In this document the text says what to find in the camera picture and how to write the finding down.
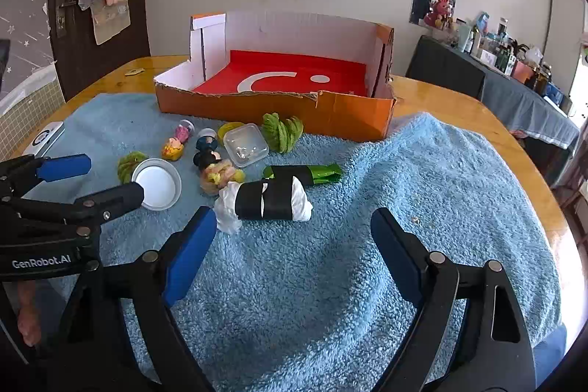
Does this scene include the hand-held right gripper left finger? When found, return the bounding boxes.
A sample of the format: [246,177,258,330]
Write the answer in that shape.
[50,206,218,392]

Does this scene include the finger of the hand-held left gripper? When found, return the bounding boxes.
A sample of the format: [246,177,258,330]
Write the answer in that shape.
[0,153,93,198]
[0,181,145,237]

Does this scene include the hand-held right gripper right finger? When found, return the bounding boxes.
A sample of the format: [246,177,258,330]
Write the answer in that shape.
[370,207,538,392]

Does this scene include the small green plush scrunchie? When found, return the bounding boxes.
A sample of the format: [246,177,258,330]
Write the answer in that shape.
[117,151,148,185]

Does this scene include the white round lid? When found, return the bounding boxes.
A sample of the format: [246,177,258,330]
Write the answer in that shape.
[131,158,183,211]

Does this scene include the yellow-haired figurine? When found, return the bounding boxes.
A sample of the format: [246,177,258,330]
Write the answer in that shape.
[161,136,185,162]

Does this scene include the doll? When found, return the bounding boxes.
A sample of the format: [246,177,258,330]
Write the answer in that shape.
[199,158,246,196]

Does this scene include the white roll with black tape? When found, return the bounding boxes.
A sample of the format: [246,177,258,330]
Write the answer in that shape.
[214,178,314,234]

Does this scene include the black-haired blue figurine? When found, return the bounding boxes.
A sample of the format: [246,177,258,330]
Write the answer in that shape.
[193,128,224,170]

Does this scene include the clear plastic container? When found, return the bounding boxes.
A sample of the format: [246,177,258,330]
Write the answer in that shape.
[223,122,269,168]

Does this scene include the yellow round lid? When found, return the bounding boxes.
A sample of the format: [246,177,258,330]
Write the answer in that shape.
[217,121,246,145]

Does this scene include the green roll with black tape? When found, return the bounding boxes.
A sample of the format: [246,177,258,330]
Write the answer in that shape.
[262,163,343,186]

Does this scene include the orange cardboard box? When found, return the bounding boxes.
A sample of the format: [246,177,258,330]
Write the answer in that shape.
[154,11,398,142]

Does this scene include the large green plush scrunchie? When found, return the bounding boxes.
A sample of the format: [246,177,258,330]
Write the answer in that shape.
[261,112,304,155]

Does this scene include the person's left hand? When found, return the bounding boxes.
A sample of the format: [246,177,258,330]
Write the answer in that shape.
[15,282,49,348]

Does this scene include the white flat device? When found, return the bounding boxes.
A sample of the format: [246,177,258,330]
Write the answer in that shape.
[21,121,65,156]

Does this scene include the blue fluffy towel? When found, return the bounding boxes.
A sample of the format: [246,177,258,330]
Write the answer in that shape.
[23,91,568,380]

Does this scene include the dark brown door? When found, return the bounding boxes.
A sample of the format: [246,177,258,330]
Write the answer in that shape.
[46,0,152,101]

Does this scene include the hanging plastic packaging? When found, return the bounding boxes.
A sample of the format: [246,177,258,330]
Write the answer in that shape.
[92,1,132,46]

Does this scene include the side table with dark cloth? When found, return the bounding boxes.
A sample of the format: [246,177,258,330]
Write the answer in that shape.
[406,35,582,186]

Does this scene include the row of bottles and jars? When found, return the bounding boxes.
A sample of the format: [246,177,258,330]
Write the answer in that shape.
[452,11,575,112]

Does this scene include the pink rabbit toy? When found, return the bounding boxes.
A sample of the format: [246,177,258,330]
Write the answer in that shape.
[423,0,453,29]

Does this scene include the white leaning board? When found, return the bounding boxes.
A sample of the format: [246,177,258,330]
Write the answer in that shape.
[544,0,588,57]

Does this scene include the metal door handle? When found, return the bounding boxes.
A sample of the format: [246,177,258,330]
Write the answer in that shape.
[55,0,76,39]

